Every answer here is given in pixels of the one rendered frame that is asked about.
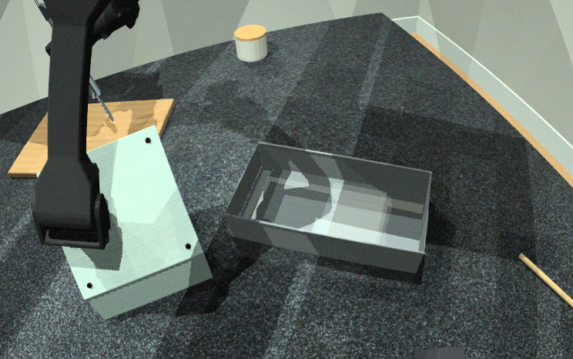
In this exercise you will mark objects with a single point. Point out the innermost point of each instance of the white jar with wooden lid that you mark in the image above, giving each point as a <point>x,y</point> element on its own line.
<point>251,43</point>

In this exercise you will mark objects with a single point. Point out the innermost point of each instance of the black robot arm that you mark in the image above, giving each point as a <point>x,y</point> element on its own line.
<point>67,207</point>

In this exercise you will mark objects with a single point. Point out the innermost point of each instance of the light wooden board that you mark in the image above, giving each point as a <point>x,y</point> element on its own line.
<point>129,117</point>

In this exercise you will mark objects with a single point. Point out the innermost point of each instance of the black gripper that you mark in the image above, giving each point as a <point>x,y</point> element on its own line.
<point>100,31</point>

